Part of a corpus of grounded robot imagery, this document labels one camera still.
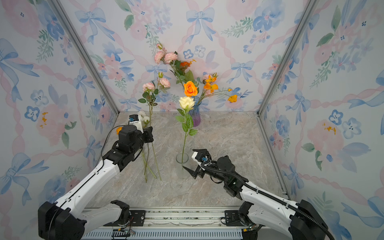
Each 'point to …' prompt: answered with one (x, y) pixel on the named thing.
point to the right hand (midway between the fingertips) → (189, 156)
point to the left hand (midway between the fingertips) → (152, 126)
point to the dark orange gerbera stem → (188, 75)
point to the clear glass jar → (182, 159)
